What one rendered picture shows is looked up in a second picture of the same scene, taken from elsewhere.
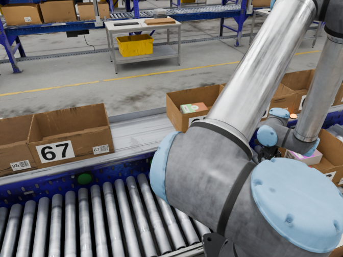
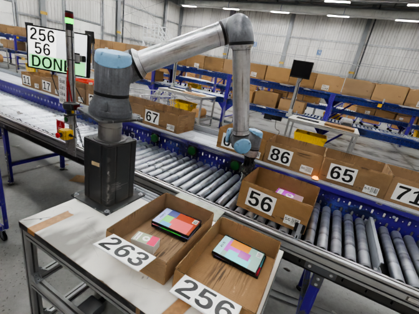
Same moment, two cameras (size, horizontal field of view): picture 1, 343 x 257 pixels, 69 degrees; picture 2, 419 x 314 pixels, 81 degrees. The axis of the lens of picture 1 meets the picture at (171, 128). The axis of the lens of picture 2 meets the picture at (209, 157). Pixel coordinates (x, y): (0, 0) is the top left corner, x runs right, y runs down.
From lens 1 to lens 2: 1.36 m
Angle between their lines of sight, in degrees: 40
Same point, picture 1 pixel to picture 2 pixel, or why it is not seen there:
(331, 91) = (235, 87)
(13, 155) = (136, 109)
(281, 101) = (305, 157)
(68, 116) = (176, 112)
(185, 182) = not seen: hidden behind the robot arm
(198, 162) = not seen: hidden behind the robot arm
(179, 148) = not seen: hidden behind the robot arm
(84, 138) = (165, 115)
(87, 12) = (285, 104)
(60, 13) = (266, 99)
